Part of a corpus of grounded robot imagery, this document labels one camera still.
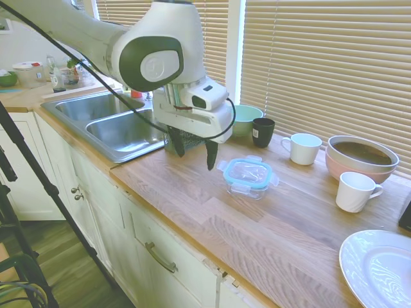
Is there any mint green bowl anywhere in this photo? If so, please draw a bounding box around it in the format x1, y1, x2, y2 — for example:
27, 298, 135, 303
231, 105, 265, 137

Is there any black camera tripod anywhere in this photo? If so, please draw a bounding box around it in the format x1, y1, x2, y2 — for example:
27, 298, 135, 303
0, 99, 118, 308

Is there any grey plastic cutlery basket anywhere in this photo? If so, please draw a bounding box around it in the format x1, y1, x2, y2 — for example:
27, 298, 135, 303
163, 126, 208, 153

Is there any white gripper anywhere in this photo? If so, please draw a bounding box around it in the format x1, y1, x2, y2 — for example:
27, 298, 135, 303
152, 88, 235, 171

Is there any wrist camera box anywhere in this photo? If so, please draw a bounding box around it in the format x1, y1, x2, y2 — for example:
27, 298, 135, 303
179, 82, 231, 112

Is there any tall white mug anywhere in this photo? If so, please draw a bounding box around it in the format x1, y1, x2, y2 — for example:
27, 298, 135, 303
335, 171, 385, 214

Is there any glass jar with plant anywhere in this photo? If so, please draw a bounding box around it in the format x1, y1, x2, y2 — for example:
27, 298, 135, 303
62, 57, 81, 89

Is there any pink bowl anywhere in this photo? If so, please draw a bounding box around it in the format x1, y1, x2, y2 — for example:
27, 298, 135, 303
325, 149, 398, 185

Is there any clear lid with teal seal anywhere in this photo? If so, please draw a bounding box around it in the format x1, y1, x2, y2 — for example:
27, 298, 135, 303
215, 155, 280, 195

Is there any wide white mug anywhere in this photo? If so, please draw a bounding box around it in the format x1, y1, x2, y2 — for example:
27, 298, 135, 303
280, 133, 323, 166

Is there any small black appliance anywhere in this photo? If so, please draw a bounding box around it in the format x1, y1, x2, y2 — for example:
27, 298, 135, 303
398, 205, 411, 232

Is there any white base cabinet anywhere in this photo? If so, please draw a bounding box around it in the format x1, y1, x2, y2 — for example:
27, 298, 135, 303
0, 108, 274, 308

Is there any wide beige window blind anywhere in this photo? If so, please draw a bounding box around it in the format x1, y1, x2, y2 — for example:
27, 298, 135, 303
239, 0, 411, 179

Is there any white lidded container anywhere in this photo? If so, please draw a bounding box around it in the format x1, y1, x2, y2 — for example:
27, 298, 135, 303
12, 61, 44, 89

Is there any black cup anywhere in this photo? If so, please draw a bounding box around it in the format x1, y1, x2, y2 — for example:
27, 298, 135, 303
252, 117, 276, 149

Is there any stainless steel sink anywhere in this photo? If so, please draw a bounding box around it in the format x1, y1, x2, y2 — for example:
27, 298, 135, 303
40, 90, 171, 164

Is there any white plate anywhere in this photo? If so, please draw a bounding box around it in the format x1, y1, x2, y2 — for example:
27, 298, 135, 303
339, 230, 411, 308

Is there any clear glass food container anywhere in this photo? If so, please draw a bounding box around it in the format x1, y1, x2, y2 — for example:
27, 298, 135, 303
224, 160, 274, 201

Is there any metal cabinet bar handle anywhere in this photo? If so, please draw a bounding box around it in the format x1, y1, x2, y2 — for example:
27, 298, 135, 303
144, 242, 179, 274

